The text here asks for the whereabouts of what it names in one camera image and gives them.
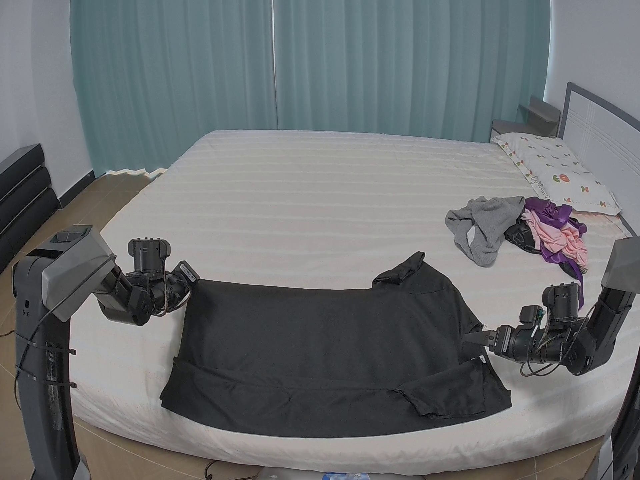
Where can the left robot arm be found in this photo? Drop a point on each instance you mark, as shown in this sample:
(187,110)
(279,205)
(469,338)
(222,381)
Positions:
(65,278)

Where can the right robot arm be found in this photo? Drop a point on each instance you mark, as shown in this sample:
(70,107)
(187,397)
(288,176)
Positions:
(615,313)

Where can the grey garment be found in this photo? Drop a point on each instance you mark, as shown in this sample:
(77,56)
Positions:
(487,228)

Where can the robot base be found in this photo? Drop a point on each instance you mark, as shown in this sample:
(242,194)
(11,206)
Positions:
(310,475)

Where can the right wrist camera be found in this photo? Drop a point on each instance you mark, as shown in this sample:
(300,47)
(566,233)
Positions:
(531,315)

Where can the black chest of drawers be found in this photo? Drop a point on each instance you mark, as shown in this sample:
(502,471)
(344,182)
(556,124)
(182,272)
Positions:
(25,193)

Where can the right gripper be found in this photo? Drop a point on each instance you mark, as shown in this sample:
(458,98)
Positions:
(512,343)

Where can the pile of clothes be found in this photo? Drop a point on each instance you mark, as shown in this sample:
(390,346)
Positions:
(550,233)

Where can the black T-shirt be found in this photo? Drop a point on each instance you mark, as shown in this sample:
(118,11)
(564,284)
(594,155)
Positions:
(325,348)

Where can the white printed pillow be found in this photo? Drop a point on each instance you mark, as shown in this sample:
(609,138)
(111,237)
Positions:
(555,168)

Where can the bed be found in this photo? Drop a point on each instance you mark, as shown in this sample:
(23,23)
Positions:
(325,203)

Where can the white curtain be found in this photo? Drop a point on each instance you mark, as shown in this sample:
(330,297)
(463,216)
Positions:
(125,171)

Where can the grey bedside table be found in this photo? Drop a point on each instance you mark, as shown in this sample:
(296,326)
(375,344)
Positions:
(537,113)

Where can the blue-green curtain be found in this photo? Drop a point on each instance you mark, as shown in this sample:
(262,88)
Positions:
(400,53)
(175,68)

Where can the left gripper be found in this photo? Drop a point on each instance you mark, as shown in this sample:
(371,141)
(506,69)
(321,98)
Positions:
(185,278)

